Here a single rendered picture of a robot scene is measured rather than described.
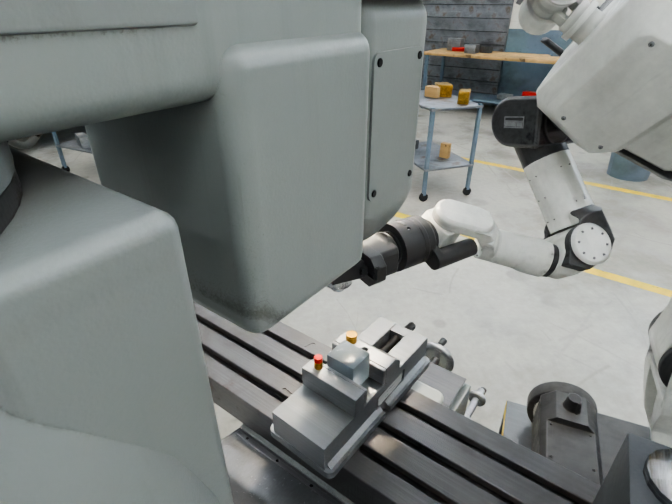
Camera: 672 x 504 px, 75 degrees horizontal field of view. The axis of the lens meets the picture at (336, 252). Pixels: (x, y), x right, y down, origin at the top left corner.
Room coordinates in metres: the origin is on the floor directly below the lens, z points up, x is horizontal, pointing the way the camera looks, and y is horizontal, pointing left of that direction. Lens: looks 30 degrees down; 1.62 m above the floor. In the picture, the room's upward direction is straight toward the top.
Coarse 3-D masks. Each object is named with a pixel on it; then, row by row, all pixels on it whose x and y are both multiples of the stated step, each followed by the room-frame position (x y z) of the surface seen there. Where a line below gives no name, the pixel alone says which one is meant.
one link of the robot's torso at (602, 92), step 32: (608, 0) 0.89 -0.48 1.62; (640, 0) 0.66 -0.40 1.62; (576, 32) 0.76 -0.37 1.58; (608, 32) 0.70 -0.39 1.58; (640, 32) 0.65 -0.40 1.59; (576, 64) 0.74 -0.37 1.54; (608, 64) 0.68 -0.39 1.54; (640, 64) 0.65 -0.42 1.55; (544, 96) 0.78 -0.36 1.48; (576, 96) 0.72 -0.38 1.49; (608, 96) 0.69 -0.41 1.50; (640, 96) 0.66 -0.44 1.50; (576, 128) 0.74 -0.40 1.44; (608, 128) 0.70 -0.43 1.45; (640, 128) 0.67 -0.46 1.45; (640, 160) 0.70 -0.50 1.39
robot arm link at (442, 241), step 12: (420, 216) 0.71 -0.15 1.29; (432, 216) 0.72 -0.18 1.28; (420, 228) 0.68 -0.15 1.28; (432, 228) 0.69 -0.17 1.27; (432, 240) 0.67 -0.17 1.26; (444, 240) 0.69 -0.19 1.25; (468, 240) 0.71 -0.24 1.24; (432, 252) 0.67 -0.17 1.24; (444, 252) 0.67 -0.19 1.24; (456, 252) 0.68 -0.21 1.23; (468, 252) 0.69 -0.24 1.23; (432, 264) 0.67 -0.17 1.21; (444, 264) 0.66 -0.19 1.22
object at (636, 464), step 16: (624, 448) 0.38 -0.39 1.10; (640, 448) 0.37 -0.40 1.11; (656, 448) 0.37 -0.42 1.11; (624, 464) 0.36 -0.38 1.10; (640, 464) 0.35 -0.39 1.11; (656, 464) 0.34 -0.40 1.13; (608, 480) 0.38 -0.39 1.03; (624, 480) 0.34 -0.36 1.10; (640, 480) 0.33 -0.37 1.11; (656, 480) 0.32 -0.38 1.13; (608, 496) 0.36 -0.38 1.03; (624, 496) 0.32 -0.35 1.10; (640, 496) 0.31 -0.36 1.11; (656, 496) 0.31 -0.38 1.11
